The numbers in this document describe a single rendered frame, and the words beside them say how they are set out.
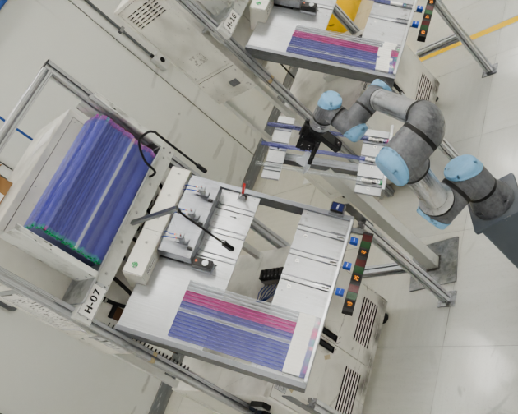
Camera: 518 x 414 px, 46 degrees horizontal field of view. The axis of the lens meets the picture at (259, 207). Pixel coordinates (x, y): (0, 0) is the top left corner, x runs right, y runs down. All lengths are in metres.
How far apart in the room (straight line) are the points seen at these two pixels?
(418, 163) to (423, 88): 1.94
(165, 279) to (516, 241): 1.28
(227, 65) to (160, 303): 1.33
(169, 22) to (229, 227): 1.13
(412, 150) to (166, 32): 1.70
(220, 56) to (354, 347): 1.52
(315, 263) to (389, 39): 1.23
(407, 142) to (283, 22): 1.50
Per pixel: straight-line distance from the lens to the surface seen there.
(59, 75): 2.41
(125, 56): 4.41
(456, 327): 2.84
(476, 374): 2.69
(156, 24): 3.12
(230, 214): 2.44
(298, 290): 2.28
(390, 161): 1.75
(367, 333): 2.91
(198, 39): 3.07
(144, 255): 2.31
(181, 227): 2.36
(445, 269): 3.01
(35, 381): 3.75
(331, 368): 2.72
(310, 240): 2.37
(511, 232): 2.32
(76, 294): 2.27
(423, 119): 1.78
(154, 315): 2.29
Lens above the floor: 2.14
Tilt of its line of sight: 29 degrees down
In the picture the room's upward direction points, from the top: 52 degrees counter-clockwise
